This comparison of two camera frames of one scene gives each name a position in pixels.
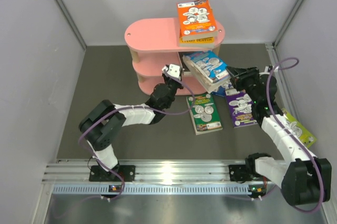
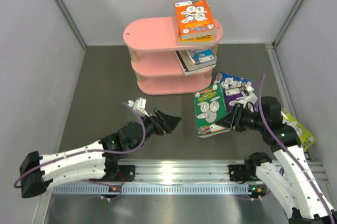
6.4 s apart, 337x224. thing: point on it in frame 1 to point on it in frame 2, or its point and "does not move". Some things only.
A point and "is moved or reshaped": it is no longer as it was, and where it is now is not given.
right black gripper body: [247, 81] to [244, 118]
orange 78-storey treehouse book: [196, 19] does not move
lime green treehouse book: [296, 126] does not move
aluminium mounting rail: [151, 177] does not move
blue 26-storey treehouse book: [210, 70] is moved or reshaped
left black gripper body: [172, 85] to [152, 127]
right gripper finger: [233, 71] to [227, 121]
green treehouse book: [204, 115] is moved or reshaped
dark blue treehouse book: [220, 91] to [230, 81]
